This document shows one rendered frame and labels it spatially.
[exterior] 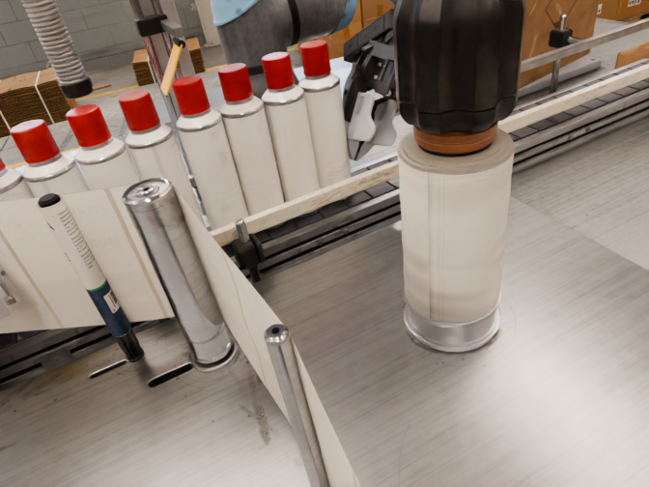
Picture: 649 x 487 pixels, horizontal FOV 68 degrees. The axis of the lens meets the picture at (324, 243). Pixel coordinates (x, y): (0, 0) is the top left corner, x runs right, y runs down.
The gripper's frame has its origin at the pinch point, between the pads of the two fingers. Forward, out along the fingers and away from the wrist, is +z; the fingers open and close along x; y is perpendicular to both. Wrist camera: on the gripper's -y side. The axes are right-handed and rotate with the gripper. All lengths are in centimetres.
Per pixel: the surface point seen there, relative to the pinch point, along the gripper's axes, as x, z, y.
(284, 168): -10.7, 3.9, 2.0
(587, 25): 61, -33, -19
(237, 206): -15.8, 9.5, 2.7
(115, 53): 43, 68, -540
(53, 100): -17, 97, -391
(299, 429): -25.1, 7.4, 39.1
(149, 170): -26.8, 6.7, 2.6
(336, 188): -3.7, 4.6, 4.5
